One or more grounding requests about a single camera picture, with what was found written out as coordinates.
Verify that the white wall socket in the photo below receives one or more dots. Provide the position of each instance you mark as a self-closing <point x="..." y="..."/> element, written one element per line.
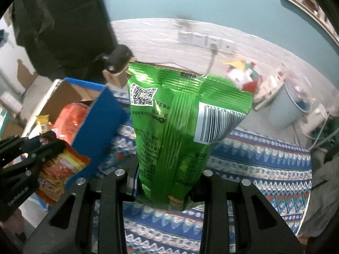
<point x="213" y="41"/>
<point x="227" y="45"/>
<point x="184" y="37"/>
<point x="198" y="39"/>

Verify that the green snack packet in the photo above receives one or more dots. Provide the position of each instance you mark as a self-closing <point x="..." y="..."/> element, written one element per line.
<point x="169" y="137"/>

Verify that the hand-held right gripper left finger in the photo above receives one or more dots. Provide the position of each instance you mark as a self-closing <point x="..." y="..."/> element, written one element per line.
<point x="114" y="190"/>

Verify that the beige cardboard box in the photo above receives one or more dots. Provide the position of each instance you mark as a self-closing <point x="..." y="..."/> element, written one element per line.
<point x="270" y="90"/>

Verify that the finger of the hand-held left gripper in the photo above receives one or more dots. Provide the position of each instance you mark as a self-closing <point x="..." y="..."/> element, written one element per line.
<point x="50" y="149"/>
<point x="16" y="144"/>

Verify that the clear bin liner bag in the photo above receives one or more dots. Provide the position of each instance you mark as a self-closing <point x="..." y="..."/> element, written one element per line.
<point x="299" y="84"/>

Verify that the red carton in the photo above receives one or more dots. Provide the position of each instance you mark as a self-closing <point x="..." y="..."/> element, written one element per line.
<point x="249" y="86"/>

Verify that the white plastic bag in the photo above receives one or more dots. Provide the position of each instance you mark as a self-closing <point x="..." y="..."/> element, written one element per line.
<point x="238" y="74"/>

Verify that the blue cardboard box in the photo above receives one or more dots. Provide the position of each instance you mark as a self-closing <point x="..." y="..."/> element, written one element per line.
<point x="100" y="127"/>

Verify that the blue patterned tablecloth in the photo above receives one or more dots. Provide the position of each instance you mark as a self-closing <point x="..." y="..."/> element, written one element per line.
<point x="251" y="164"/>

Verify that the black round knob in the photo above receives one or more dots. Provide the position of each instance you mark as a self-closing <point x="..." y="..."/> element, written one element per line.
<point x="119" y="58"/>

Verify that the grey fleece cloth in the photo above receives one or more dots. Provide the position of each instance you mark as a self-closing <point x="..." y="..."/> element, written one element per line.
<point x="324" y="203"/>

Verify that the orange red snack packet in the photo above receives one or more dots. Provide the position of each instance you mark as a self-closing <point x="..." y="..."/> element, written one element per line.
<point x="63" y="166"/>

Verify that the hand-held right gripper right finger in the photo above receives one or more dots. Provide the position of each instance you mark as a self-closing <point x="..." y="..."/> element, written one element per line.
<point x="214" y="195"/>

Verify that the grey-blue trash bin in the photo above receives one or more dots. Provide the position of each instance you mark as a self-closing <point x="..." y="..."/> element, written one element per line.
<point x="283" y="111"/>

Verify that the black chair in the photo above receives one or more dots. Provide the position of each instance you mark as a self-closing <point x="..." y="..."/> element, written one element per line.
<point x="66" y="18"/>

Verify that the white kettle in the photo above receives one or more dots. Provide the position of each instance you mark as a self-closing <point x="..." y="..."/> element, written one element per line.
<point x="315" y="119"/>

